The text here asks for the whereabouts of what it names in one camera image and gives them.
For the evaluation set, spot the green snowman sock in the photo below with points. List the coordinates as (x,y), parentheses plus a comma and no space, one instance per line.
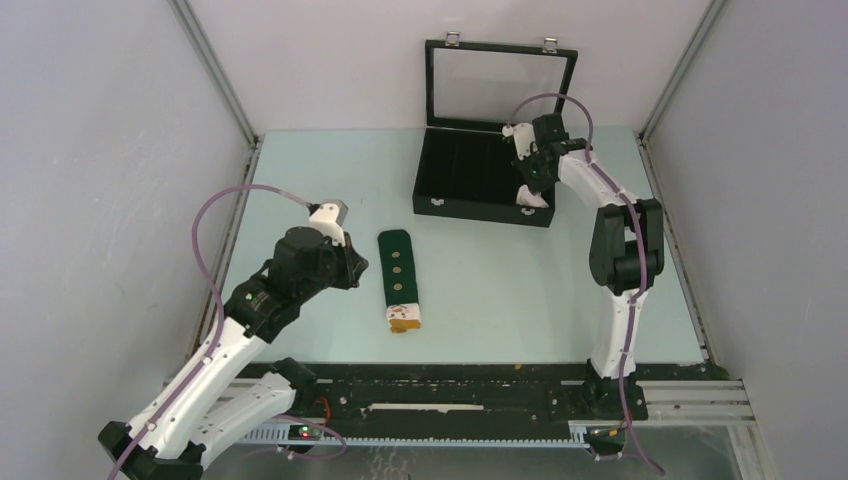
(403,312)

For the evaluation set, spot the right aluminium frame post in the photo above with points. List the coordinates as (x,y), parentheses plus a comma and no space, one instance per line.
(700,36)

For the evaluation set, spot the black display case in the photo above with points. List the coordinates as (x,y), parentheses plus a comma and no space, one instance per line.
(473,89)

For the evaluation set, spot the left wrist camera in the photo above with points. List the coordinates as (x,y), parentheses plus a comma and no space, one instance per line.
(328,218)

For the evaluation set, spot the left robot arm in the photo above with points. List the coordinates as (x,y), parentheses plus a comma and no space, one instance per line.
(183,430)

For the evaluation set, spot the left aluminium frame post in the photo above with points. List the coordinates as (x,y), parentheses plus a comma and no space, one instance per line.
(191,24)

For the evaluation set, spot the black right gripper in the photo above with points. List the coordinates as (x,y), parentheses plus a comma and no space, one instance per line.
(534,186)

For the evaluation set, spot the white sock with black stripes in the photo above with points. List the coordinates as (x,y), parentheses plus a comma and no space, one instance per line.
(526,198)

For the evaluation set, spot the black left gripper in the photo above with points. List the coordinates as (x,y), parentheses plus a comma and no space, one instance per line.
(353,263)

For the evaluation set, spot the aluminium frame post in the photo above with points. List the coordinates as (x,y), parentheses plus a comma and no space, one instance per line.
(700,36)
(191,24)

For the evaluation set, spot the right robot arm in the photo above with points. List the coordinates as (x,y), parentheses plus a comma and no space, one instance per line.
(627,246)

